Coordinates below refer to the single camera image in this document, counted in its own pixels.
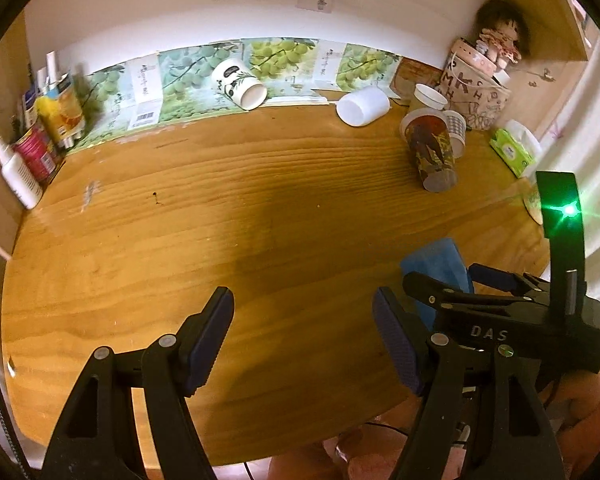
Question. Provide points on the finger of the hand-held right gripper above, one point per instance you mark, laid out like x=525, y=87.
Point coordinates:
x=487, y=275
x=445, y=297

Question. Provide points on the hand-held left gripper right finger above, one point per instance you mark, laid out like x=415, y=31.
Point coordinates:
x=397, y=345

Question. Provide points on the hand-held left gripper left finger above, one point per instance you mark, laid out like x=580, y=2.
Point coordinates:
x=209, y=342

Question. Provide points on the brown patterned paper cup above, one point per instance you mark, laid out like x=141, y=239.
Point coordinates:
x=430, y=152

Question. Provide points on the plain white cup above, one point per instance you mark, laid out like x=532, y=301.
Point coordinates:
x=362, y=105

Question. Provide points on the white leaf print cup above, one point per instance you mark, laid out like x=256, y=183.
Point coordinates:
x=235, y=85

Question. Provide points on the white ribbed cup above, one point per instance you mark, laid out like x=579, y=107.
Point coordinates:
x=457, y=132

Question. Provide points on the small white cup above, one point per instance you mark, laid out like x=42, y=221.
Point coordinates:
x=427, y=96

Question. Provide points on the person's right hand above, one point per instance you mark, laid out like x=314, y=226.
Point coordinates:
x=597, y=420

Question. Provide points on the blue face mask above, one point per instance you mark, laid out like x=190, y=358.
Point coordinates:
x=435, y=262

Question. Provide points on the round coaster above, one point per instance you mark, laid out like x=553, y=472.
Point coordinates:
x=532, y=204

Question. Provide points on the pink clothing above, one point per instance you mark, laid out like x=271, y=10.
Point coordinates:
x=370, y=455

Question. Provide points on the green tissue pack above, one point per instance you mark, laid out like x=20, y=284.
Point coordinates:
x=511, y=149

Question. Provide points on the beige letter print bag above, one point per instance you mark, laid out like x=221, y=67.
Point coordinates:
x=477, y=95

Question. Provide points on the white curtain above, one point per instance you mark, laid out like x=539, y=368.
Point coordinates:
x=592, y=125

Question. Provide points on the brown cardboard piece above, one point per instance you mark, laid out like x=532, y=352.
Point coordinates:
x=417, y=76

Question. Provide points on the pink studded band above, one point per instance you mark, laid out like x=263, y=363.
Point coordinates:
x=472, y=55

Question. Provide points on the brown haired doll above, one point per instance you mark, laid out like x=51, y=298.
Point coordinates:
x=500, y=35

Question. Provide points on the white plastic bottle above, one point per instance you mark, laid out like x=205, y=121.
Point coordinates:
x=21, y=180

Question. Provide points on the red can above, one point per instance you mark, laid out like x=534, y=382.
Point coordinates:
x=36, y=149

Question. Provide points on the yellow packet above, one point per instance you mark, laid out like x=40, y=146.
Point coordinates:
x=60, y=112

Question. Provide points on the wooden shelf panel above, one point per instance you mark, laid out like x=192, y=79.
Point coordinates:
x=535, y=5

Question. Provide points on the grape print cardboard sheet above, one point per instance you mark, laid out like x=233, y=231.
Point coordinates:
x=190, y=67

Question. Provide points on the small white spray bottle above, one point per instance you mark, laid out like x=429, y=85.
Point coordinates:
x=1, y=150

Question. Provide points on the dark blue box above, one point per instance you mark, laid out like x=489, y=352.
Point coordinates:
x=30, y=107

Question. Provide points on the white tube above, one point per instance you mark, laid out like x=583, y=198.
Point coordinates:
x=52, y=70

